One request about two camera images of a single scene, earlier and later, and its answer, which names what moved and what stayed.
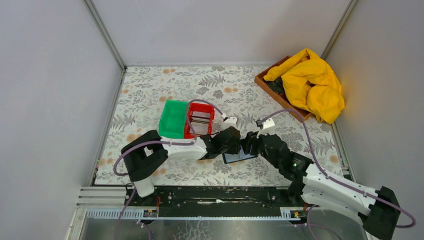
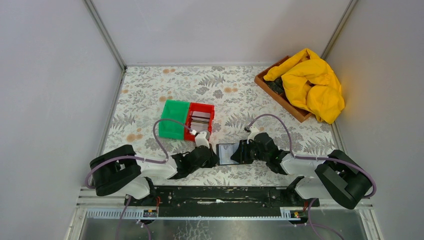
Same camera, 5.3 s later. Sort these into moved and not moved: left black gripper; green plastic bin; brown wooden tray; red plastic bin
Moved: left black gripper
Not moved: green plastic bin; red plastic bin; brown wooden tray
